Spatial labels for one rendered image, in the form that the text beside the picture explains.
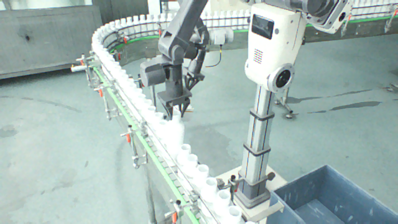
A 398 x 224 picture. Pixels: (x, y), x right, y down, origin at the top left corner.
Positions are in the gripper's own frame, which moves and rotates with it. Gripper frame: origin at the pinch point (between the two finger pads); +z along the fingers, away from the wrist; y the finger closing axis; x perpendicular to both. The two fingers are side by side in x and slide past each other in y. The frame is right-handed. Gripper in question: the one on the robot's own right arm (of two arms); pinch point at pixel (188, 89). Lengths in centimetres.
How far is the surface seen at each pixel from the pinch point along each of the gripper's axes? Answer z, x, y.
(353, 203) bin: 16, 48, 65
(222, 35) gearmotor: -15, 87, -98
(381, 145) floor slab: 39, 237, 1
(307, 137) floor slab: 56, 190, -41
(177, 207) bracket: 19, -25, 49
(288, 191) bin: 21, 28, 51
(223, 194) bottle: 10, -16, 56
